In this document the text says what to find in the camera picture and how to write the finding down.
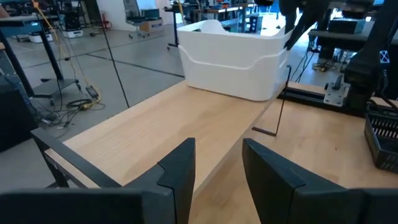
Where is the grey desk with black legs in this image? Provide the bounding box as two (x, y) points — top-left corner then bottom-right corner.
(0, 14), (80, 101)

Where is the cardboard box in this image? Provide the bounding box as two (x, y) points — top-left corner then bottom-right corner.
(139, 18), (165, 33)

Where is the black cabinet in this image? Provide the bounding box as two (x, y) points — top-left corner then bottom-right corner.
(0, 74), (40, 153)

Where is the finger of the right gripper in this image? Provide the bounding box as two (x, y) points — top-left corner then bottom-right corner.
(284, 9), (325, 51)
(279, 6), (297, 35)

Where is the black pole stand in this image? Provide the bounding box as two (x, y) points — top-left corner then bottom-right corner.
(164, 4), (182, 50)

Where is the black slotted plastic basket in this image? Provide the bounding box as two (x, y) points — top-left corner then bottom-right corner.
(363, 111), (398, 174)

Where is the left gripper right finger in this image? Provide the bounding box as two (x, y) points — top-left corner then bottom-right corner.
(242, 138), (398, 224)

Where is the black floor cable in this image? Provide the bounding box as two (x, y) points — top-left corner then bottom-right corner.
(93, 0), (131, 109)

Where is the yellow hanging cable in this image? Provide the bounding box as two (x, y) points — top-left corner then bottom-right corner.
(30, 0), (103, 111)

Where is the office chair with blue seat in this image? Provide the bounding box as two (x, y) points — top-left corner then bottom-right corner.
(123, 0), (164, 40)

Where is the white plastic basket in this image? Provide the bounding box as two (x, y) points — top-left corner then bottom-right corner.
(176, 19), (295, 71)
(177, 45), (290, 103)

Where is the low white box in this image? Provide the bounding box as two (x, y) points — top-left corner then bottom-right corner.
(62, 29), (84, 39)
(29, 30), (54, 44)

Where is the black aluminium rig frame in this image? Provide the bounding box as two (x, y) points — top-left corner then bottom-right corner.
(277, 86), (398, 119)

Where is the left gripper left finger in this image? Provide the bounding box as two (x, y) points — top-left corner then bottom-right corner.
(0, 138), (197, 224)

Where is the black power brick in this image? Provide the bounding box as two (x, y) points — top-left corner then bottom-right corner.
(85, 85), (100, 100)

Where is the tangle of black cables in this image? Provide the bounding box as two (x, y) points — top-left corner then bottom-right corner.
(30, 93), (106, 130)

